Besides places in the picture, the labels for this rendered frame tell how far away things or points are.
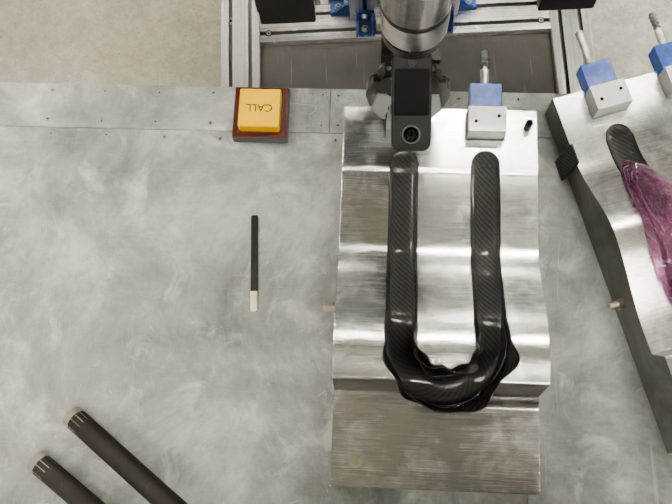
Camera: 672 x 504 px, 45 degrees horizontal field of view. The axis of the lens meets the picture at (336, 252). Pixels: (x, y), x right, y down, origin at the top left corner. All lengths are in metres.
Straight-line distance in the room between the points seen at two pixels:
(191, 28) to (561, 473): 1.55
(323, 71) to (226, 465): 1.06
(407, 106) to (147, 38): 1.41
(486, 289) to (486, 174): 0.16
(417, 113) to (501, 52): 1.03
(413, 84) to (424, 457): 0.46
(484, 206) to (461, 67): 0.87
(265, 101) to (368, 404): 0.46
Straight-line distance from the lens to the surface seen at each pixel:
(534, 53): 1.98
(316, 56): 1.95
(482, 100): 1.13
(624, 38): 2.30
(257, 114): 1.20
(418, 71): 0.95
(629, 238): 1.12
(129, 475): 1.11
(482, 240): 1.09
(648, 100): 1.24
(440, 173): 1.11
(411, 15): 0.86
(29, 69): 2.34
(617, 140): 1.21
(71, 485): 1.15
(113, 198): 1.24
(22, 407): 1.22
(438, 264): 1.07
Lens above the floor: 1.92
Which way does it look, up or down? 75 degrees down
